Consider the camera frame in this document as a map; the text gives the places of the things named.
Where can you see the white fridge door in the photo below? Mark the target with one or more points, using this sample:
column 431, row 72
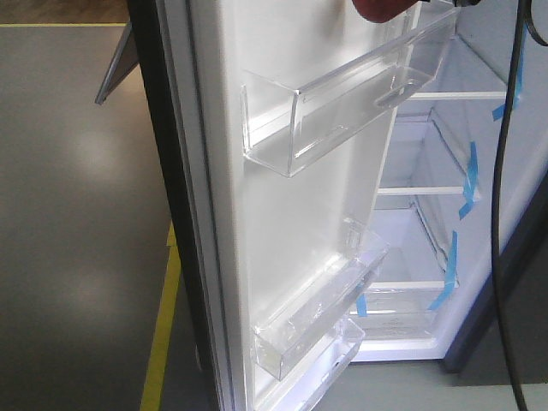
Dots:
column 245, row 232

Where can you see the red yellow apple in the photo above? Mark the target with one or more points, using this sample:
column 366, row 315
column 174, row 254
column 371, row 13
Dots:
column 381, row 11

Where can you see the grey fridge cabinet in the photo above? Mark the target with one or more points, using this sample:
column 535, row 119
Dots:
column 433, row 204

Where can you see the clear upper door bin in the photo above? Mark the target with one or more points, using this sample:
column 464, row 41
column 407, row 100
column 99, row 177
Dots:
column 290, row 123

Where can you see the clear door bin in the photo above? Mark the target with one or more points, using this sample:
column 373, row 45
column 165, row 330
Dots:
column 307, row 383
column 290, row 123
column 298, row 320

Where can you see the clear middle door bin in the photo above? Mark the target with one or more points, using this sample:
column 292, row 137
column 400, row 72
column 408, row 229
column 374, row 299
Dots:
column 298, row 320

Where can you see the clear lower door bin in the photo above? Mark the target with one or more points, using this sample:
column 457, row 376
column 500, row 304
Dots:
column 307, row 383

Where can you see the silver sign stand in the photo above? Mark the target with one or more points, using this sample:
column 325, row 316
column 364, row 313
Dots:
column 124, row 60

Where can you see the yellow floor tape line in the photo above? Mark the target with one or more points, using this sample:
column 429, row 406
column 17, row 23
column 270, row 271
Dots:
column 88, row 270

